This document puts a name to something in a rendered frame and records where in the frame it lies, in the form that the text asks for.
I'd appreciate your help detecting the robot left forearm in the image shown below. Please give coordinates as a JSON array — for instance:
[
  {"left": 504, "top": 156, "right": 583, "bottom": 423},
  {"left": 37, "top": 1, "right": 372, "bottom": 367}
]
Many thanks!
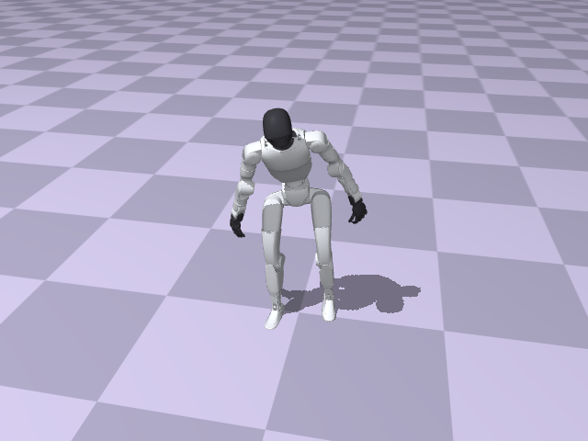
[{"left": 337, "top": 163, "right": 362, "bottom": 203}]

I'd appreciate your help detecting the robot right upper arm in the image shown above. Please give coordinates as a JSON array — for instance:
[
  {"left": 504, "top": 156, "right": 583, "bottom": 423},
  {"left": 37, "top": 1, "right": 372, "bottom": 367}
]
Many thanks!
[{"left": 240, "top": 141, "right": 262, "bottom": 196}]

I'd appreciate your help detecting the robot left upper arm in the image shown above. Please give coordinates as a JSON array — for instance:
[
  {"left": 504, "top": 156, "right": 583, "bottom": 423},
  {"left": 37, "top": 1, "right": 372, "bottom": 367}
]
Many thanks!
[{"left": 305, "top": 130, "right": 343, "bottom": 177}]

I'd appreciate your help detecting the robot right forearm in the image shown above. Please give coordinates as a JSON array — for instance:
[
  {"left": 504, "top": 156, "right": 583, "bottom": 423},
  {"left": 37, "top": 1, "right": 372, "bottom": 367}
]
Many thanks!
[{"left": 231, "top": 181, "right": 249, "bottom": 219}]

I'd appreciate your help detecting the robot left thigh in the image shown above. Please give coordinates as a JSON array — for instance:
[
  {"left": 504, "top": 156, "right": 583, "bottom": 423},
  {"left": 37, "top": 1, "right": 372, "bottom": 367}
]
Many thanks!
[{"left": 310, "top": 187, "right": 332, "bottom": 267}]

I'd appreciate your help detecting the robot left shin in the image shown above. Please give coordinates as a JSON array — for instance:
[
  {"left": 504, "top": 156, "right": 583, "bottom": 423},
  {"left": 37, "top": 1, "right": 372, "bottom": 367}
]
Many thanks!
[{"left": 319, "top": 254, "right": 334, "bottom": 300}]

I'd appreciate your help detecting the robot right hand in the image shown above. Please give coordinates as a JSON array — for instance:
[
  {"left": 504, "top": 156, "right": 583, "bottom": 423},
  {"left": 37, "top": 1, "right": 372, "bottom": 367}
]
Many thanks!
[{"left": 230, "top": 213, "right": 245, "bottom": 237}]

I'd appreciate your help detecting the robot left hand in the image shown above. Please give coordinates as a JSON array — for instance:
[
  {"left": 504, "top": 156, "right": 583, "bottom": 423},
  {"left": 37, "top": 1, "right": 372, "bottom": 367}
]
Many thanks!
[{"left": 348, "top": 196, "right": 368, "bottom": 224}]

